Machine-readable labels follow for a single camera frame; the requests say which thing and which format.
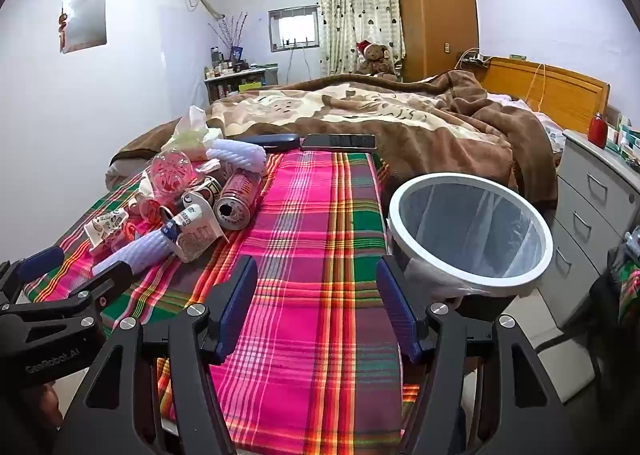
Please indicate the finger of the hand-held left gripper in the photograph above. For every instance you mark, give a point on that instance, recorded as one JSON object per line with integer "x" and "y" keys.
{"x": 42, "y": 260}
{"x": 107, "y": 282}

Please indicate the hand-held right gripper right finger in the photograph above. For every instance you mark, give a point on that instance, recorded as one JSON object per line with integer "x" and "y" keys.
{"x": 395, "y": 312}

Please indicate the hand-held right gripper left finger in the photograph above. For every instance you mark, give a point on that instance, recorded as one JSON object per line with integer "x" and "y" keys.
{"x": 235, "y": 310}

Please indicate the white foam fruit net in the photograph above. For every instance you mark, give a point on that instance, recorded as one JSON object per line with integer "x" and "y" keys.
{"x": 140, "y": 250}
{"x": 237, "y": 154}

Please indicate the white round trash bin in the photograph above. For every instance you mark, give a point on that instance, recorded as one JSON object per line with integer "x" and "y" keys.
{"x": 480, "y": 285}

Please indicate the red white wrapper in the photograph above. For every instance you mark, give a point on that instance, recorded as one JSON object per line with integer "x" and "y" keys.
{"x": 145, "y": 209}

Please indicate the pink plaid cloth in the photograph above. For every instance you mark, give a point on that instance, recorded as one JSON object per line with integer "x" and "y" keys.
{"x": 310, "y": 260}

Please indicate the clear plastic bin liner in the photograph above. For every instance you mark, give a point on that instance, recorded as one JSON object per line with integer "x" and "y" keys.
{"x": 470, "y": 230}

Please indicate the red drink can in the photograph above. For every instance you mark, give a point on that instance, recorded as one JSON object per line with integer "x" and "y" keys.
{"x": 242, "y": 195}

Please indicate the dark drink can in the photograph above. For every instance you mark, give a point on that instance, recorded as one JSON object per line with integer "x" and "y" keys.
{"x": 210, "y": 187}

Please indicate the clear plastic bottle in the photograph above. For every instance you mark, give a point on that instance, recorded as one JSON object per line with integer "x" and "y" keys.
{"x": 170, "y": 174}

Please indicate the soft tissue pack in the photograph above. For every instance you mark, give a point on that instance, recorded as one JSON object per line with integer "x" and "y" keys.
{"x": 192, "y": 140}

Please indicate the dark blue glasses case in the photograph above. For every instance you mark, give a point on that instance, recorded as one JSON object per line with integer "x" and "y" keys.
{"x": 275, "y": 141}

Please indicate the black smartphone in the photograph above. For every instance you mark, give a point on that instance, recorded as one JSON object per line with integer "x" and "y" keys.
{"x": 340, "y": 142}

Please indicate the brown patterned blanket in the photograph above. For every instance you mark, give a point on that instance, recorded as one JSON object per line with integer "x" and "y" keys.
{"x": 400, "y": 125}

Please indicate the dark cloth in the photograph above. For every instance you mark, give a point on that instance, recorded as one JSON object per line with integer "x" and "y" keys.
{"x": 610, "y": 295}

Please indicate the cluttered white shelf desk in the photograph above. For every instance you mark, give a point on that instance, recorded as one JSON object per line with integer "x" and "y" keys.
{"x": 235, "y": 85}

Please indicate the white drawer nightstand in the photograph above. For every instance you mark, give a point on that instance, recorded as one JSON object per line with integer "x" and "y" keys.
{"x": 590, "y": 195}

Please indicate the pink bedding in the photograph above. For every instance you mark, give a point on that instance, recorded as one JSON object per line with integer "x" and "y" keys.
{"x": 545, "y": 127}

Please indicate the brown teddy bear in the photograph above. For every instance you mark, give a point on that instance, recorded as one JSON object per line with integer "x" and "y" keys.
{"x": 375, "y": 60}

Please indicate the white power strip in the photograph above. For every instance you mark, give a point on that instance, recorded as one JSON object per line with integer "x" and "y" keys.
{"x": 475, "y": 57}

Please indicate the red jar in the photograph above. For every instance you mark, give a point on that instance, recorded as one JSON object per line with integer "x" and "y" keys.
{"x": 596, "y": 130}

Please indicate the dried branches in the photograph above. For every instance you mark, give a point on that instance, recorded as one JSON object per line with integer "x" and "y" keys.
{"x": 232, "y": 35}

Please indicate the wooden headboard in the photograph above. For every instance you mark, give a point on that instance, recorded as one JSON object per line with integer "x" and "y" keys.
{"x": 550, "y": 85}

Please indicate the small window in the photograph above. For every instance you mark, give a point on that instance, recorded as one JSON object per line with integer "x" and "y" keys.
{"x": 297, "y": 30}

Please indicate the green white boxes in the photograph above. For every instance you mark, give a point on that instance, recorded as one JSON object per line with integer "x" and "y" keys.
{"x": 625, "y": 137}

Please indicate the patterned curtain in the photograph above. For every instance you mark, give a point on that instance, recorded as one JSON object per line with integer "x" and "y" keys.
{"x": 355, "y": 15}

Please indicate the wooden wardrobe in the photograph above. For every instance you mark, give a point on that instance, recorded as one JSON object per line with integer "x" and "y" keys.
{"x": 435, "y": 10}

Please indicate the shiny wall poster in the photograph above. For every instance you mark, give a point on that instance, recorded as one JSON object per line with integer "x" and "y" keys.
{"x": 85, "y": 25}

